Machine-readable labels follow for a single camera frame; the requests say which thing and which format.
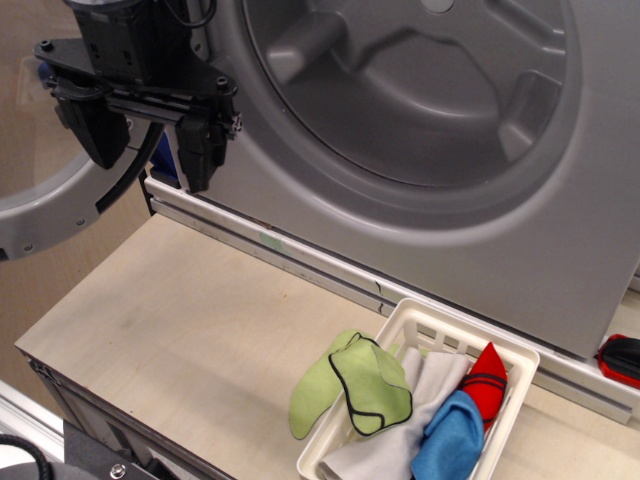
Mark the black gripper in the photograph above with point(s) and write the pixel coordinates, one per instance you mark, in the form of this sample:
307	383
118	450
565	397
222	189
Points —
136	58

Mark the green cloth with black trim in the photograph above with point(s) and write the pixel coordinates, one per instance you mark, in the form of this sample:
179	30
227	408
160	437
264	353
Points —
376	391

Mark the light grey cloth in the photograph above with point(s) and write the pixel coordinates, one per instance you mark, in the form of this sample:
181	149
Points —
433	377

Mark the red cloth with black stripes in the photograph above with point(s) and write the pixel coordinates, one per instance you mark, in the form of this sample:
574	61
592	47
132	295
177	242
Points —
486	384

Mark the blue cloth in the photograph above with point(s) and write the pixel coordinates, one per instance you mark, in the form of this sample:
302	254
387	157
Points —
452	442

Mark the white plastic laundry basket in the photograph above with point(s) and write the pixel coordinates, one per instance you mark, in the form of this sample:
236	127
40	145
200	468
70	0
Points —
416	325

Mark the grey toy washing machine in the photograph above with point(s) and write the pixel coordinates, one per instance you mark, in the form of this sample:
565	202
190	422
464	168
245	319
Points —
482	152

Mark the blue object behind door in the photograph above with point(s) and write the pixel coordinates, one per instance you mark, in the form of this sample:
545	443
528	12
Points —
162	164

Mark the grey round washer door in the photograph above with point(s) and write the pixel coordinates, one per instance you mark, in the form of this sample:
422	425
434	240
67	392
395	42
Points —
74	198

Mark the plain light green cloth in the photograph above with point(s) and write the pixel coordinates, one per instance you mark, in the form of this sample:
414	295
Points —
316	391

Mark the red and black tool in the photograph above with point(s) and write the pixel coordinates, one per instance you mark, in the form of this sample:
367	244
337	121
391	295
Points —
618	359

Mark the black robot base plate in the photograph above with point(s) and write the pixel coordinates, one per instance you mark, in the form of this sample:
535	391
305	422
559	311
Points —
84	458

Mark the aluminium profile rail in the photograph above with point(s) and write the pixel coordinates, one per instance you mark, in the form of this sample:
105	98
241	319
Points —
574	379

